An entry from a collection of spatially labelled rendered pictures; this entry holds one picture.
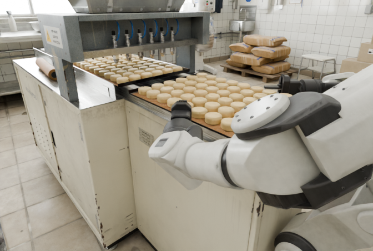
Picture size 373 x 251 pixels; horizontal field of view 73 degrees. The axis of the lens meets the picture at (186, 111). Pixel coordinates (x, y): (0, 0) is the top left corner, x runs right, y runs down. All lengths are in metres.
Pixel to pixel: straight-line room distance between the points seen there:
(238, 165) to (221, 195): 0.50
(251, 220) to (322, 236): 0.19
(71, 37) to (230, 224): 0.81
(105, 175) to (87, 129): 0.25
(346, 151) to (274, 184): 0.09
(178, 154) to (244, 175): 0.16
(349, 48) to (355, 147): 4.61
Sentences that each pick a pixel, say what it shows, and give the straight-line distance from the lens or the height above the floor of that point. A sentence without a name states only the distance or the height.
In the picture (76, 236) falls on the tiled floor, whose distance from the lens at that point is 1.72.
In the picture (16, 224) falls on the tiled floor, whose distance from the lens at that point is 1.95.
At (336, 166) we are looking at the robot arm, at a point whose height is 1.06.
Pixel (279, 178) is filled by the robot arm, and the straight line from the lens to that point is 0.32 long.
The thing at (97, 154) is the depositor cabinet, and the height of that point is 0.62.
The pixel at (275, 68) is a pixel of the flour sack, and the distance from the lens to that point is 4.58.
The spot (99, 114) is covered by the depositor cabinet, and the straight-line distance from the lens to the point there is 1.10.
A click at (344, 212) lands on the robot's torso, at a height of 0.76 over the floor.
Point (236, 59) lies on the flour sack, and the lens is 4.79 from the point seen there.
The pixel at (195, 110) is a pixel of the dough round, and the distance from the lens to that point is 0.75.
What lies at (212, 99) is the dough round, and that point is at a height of 0.92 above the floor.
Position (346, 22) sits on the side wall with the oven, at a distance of 4.90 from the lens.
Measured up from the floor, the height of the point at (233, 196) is 0.70.
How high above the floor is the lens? 1.21
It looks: 23 degrees down
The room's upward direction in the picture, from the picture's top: straight up
